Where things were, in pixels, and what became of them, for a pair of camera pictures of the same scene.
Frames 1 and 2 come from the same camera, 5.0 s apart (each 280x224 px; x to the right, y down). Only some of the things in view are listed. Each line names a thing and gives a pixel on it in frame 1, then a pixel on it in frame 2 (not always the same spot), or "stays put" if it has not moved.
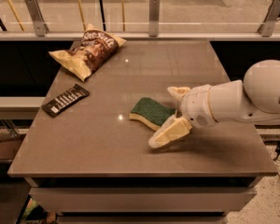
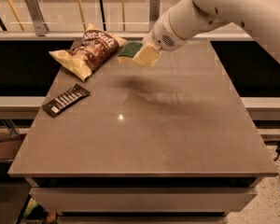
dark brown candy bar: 63,100 stays put
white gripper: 196,106 → 161,35
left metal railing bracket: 35,11 stays put
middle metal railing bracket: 153,21 stays put
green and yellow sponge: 152,112 → 128,51
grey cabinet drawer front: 147,199 stays put
